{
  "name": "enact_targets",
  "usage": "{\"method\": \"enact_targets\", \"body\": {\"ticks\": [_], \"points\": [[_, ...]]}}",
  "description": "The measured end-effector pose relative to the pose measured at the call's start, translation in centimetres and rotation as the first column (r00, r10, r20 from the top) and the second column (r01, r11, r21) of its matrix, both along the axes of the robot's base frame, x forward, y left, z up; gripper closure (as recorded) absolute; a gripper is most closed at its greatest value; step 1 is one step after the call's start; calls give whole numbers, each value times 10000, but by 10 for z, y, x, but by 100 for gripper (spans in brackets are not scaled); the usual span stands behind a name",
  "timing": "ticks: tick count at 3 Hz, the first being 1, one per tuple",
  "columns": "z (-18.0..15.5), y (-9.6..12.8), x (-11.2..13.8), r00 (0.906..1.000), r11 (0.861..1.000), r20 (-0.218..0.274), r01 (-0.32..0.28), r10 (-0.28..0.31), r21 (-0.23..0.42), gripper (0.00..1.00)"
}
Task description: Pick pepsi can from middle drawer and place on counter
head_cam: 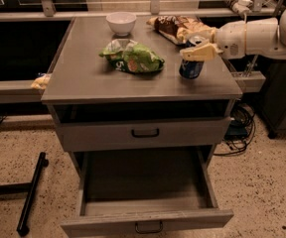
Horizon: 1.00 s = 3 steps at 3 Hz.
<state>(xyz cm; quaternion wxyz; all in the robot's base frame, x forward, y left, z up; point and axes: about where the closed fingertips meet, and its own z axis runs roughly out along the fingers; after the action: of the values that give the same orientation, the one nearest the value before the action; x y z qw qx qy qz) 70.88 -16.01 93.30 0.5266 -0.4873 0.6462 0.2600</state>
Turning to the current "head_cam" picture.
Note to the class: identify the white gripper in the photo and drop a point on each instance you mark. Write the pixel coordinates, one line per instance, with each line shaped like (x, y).
(230, 40)

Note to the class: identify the blue pepsi can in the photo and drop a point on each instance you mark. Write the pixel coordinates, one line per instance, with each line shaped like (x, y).
(192, 69)

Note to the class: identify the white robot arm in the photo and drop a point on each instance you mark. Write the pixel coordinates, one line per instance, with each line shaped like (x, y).
(266, 37)

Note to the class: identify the grey top drawer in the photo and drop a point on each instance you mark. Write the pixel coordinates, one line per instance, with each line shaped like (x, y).
(83, 137)

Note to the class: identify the grey drawer cabinet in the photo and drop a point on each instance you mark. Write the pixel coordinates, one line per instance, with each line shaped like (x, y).
(84, 88)

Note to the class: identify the open middle drawer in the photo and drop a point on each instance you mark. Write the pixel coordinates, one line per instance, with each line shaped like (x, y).
(144, 191)

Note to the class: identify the brown yellow chip bag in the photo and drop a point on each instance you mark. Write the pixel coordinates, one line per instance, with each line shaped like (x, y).
(177, 29)

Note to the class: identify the white power strip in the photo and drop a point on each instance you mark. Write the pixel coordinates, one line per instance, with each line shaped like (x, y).
(239, 7)

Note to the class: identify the green chip bag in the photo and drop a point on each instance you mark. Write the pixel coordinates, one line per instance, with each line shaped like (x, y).
(130, 56)

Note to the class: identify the white ceramic bowl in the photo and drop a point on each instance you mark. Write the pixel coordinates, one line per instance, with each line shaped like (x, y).
(121, 23)

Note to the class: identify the dark grey side cabinet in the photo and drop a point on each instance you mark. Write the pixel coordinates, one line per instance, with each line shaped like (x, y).
(272, 98)

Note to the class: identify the black metal floor stand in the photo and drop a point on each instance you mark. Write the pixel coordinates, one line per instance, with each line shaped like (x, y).
(30, 189)

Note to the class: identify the yellow snack bag on rail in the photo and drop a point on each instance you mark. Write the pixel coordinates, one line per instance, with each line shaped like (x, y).
(41, 82)

